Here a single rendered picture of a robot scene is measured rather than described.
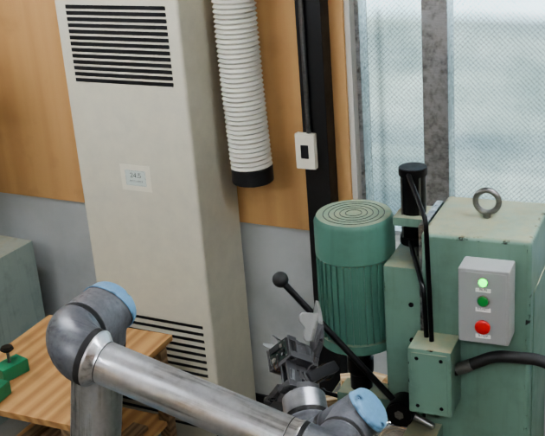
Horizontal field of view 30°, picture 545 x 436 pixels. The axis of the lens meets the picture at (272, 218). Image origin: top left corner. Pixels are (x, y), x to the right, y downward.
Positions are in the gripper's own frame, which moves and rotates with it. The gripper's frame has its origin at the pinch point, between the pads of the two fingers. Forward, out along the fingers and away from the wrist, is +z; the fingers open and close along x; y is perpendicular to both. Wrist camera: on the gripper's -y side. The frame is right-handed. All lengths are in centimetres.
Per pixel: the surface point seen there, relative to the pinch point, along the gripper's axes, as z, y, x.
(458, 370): -21.2, -19.0, -24.1
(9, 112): 199, -4, 149
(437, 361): -20.4, -13.3, -23.7
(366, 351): -6.8, -14.9, -4.8
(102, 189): 138, -26, 113
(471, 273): -12.4, -7.1, -41.1
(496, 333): -20.4, -16.6, -36.6
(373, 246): 5.4, -3.0, -22.8
